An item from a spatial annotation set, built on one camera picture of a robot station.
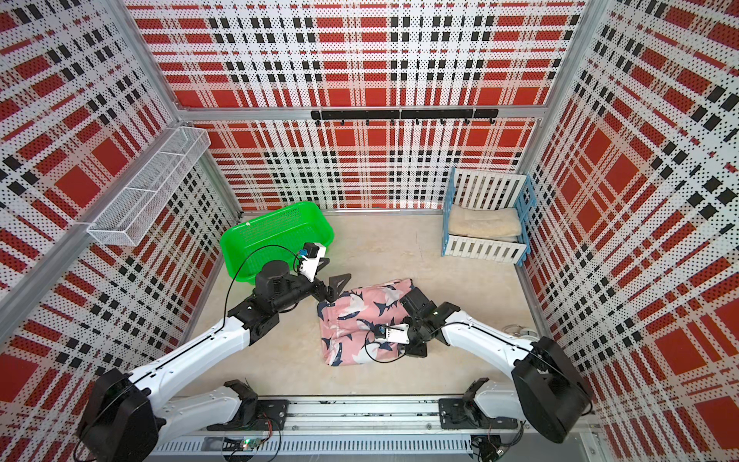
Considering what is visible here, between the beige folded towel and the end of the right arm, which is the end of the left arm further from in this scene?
the beige folded towel

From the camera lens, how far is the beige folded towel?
1.07 metres

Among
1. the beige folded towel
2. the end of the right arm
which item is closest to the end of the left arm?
the end of the right arm

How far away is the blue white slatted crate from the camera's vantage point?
1034mm

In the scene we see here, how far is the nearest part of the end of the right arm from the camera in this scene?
61 cm

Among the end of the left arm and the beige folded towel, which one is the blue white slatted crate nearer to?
the beige folded towel
